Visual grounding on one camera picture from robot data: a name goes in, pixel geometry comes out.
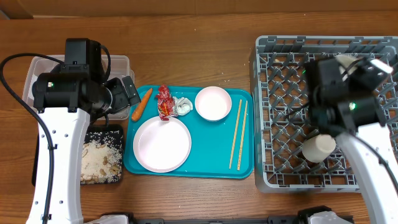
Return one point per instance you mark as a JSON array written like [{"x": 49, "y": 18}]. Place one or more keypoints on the rice and peanut scraps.
[{"x": 99, "y": 161}]

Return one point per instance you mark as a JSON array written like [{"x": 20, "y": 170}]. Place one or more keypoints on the large white plate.
[{"x": 162, "y": 146}]

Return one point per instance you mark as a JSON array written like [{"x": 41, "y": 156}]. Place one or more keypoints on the black food waste tray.
[{"x": 105, "y": 130}]

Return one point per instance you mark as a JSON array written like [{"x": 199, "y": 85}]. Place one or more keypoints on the teal plastic tray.
[{"x": 211, "y": 141}]

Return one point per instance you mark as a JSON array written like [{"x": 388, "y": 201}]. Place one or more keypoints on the orange carrot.
[{"x": 136, "y": 115}]

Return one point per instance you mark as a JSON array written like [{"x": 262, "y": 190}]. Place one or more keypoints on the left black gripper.
[{"x": 122, "y": 101}]

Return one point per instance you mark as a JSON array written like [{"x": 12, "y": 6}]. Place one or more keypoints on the pink white bowl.
[{"x": 213, "y": 103}]

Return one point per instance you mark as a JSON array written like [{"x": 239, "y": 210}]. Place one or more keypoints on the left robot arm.
[{"x": 67, "y": 101}]

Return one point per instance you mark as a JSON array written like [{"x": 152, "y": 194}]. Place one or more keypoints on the pale green bowl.
[{"x": 347, "y": 65}]

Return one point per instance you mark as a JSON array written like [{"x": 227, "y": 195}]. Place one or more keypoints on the grey dishwasher rack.
[{"x": 281, "y": 120}]

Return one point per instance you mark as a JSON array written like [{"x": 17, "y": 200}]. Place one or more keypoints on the red snack wrapper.
[{"x": 165, "y": 103}]

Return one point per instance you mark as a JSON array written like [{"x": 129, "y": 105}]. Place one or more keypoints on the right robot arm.
[{"x": 341, "y": 103}]

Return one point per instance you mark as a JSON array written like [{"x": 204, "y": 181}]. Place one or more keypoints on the left wooden chopstick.
[{"x": 235, "y": 134}]

